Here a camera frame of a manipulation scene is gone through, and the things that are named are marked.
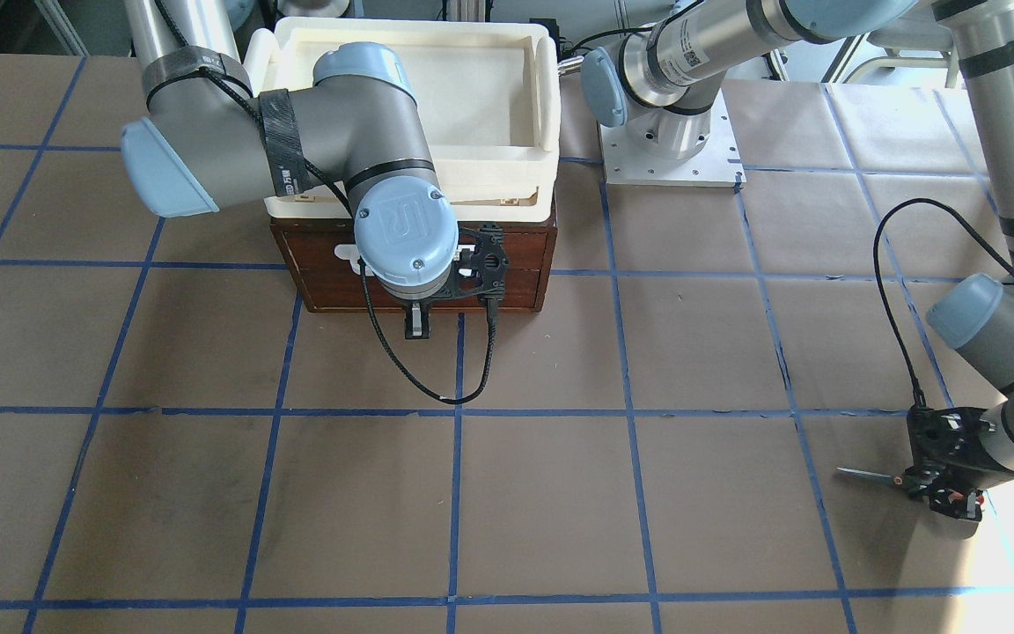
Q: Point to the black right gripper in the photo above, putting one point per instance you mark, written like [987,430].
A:
[416,323]

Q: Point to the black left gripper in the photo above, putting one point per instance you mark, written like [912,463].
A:
[948,490]

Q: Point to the grey orange scissors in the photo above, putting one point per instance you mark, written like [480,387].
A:
[872,478]

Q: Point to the white drawer handle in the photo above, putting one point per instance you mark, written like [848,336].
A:
[349,252]

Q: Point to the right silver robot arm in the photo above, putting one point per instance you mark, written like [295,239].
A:
[210,140]

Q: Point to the dark wooden drawer cabinet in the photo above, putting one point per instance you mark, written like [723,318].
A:
[329,284]

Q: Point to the cream plastic tray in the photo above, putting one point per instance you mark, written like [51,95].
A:
[488,97]

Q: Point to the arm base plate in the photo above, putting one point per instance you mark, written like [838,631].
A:
[662,148]

